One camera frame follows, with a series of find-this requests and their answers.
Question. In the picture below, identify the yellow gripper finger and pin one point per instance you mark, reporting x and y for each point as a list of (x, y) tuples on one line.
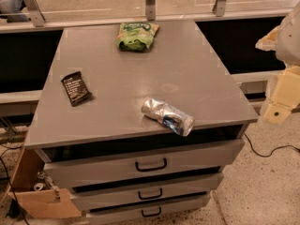
[(268, 42), (282, 95)]

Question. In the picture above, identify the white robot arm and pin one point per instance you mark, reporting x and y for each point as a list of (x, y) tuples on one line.
[(288, 41)]

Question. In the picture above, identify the middle grey drawer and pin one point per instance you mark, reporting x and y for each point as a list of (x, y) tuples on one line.
[(146, 192)]

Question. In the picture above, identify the grey drawer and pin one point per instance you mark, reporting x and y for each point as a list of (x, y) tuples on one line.
[(147, 209), (146, 192), (100, 170)]

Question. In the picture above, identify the green chip bag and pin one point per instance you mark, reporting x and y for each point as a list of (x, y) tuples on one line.
[(136, 36)]

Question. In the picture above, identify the grey drawer cabinet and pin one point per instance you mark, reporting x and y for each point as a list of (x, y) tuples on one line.
[(181, 69)]

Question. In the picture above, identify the dark brown snack bar wrapper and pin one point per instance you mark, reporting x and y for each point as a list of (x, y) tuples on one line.
[(76, 88)]

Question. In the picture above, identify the bottom grey drawer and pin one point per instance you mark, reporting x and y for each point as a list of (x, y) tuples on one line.
[(147, 209)]

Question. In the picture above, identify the top grey drawer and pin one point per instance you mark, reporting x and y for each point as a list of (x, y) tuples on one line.
[(100, 170)]

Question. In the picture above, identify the person in jeans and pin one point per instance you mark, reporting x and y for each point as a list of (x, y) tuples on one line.
[(11, 10)]

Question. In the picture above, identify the cardboard box on floor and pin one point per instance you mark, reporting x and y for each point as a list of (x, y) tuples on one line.
[(33, 194)]

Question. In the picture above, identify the right metal railing post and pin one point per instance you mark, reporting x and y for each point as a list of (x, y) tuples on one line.
[(219, 7)]

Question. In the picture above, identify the metal railing post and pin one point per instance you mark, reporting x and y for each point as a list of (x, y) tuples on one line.
[(150, 9), (219, 7), (35, 14)]

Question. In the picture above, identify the middle metal railing post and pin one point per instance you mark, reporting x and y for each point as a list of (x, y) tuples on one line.
[(150, 9)]

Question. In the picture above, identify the left metal railing post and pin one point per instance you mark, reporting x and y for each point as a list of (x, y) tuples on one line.
[(35, 14)]

